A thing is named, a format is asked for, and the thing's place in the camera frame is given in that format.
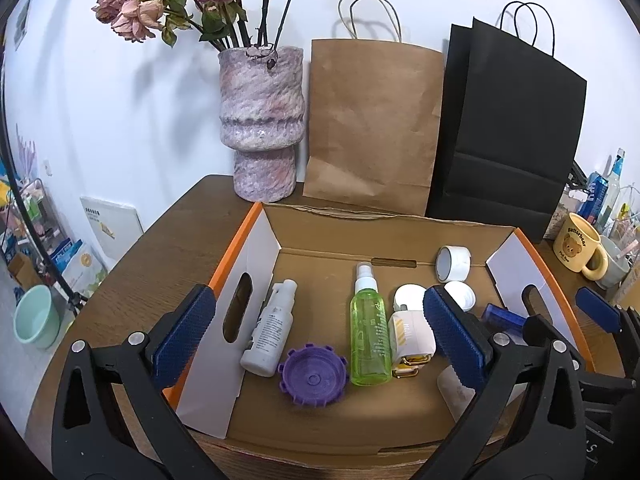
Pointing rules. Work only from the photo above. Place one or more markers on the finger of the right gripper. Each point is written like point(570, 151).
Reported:
point(621, 323)
point(537, 331)

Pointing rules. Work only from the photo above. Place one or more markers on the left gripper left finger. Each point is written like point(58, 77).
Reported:
point(112, 419)

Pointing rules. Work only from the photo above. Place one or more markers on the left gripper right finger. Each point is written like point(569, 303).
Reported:
point(547, 438)

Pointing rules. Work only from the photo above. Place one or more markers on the blue round jar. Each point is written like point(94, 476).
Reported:
point(503, 320)

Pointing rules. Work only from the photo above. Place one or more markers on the white ribbed cap jar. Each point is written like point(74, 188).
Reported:
point(462, 294)

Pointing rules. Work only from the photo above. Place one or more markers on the clear plastic container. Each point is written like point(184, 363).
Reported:
point(458, 397)

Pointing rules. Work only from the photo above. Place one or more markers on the white tape roll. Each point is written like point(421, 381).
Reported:
point(452, 264)

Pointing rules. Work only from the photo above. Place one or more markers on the cream cube box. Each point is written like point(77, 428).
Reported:
point(412, 342)

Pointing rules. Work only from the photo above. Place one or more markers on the white round jar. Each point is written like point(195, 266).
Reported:
point(409, 297)

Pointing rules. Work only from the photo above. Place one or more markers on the green spray bottle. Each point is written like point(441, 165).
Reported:
point(370, 356)

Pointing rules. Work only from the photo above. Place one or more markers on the white spray bottle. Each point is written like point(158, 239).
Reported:
point(262, 355)

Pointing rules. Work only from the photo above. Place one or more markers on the purple gear lid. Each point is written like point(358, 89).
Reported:
point(313, 376)

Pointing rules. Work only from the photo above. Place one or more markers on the cream thermos jug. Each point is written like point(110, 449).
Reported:
point(628, 295)

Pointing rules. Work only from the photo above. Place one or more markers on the grey ceramic bowl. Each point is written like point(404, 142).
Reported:
point(618, 265)

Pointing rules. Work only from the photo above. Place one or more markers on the yellow bear mug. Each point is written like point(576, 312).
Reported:
point(578, 246)

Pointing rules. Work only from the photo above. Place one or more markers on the mint green basin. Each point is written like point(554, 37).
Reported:
point(36, 320)

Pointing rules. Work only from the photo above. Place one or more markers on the glass food jar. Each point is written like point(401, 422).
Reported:
point(571, 200)

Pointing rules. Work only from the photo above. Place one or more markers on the clear plastic bottle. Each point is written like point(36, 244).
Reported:
point(612, 192)

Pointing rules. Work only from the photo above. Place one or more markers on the white flat box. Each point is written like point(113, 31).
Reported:
point(117, 227)

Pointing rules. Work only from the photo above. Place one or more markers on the black paper bag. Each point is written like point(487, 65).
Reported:
point(509, 128)

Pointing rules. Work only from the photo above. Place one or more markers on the red cardboard box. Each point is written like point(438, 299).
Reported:
point(398, 422)

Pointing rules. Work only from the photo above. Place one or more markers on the brown paper bag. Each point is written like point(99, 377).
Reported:
point(374, 112)

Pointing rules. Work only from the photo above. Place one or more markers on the pink textured vase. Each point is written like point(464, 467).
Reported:
point(262, 118)

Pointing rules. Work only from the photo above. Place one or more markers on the dried rose bouquet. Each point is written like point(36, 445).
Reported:
point(221, 23)

